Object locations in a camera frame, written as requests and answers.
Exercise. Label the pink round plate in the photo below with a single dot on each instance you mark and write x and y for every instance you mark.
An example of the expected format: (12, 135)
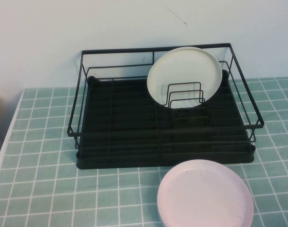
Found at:
(205, 196)

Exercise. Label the cream round plate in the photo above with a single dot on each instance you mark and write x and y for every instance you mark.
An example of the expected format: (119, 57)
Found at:
(181, 71)

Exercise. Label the black plastic drip tray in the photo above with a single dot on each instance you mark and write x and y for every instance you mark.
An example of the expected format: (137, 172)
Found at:
(125, 106)

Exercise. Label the green tile-pattern tablecloth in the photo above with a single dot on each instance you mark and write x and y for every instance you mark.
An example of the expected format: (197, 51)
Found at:
(52, 189)

